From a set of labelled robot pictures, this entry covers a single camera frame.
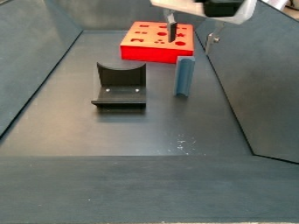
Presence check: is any black curved fixture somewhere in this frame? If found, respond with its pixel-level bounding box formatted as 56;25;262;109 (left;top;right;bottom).
91;64;146;108

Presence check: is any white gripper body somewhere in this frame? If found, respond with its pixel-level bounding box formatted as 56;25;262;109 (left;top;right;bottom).
150;0;258;25

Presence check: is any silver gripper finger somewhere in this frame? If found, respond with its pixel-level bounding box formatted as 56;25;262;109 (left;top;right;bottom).
163;9;178;43
204;21;224;54

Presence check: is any red foam shape-sorter block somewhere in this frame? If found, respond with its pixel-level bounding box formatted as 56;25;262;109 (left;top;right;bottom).
120;21;194;63

